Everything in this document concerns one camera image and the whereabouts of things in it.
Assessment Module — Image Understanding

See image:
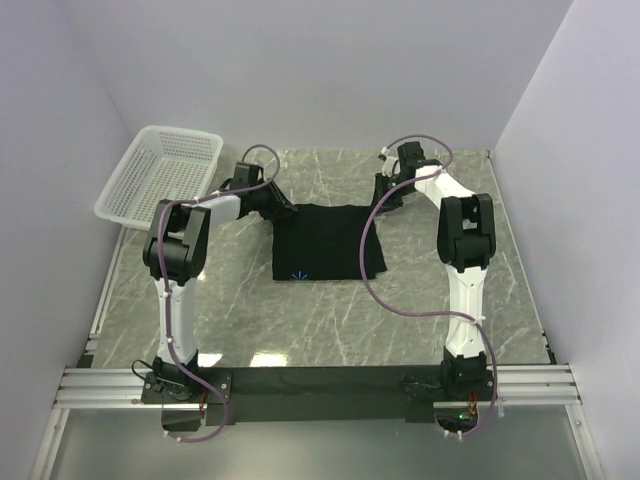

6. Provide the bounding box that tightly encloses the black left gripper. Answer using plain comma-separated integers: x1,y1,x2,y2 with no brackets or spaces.
250,178,297,222

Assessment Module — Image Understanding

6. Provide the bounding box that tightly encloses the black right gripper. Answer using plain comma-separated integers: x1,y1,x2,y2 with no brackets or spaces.
367,172,412,216

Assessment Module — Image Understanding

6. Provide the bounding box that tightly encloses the black t shirt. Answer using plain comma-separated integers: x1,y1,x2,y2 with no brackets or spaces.
272,204,372,281

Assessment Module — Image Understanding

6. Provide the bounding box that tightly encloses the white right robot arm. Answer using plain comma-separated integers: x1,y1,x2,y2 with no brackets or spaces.
372,140,497,399

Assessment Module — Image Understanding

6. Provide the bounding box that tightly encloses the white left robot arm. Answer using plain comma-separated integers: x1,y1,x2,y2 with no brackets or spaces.
142,162,297,402

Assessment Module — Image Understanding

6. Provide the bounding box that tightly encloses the white plastic basket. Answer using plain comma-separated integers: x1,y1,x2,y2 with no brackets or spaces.
94,125,224,230

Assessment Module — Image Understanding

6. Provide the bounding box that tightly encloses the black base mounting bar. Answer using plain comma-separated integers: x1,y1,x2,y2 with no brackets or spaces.
141,364,496,426

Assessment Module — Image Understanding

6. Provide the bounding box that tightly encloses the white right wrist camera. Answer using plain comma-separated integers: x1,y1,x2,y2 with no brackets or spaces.
378,145,400,178

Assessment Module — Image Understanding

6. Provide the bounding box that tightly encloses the aluminium frame rail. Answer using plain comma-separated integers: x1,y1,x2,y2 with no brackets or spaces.
53,368,143,410

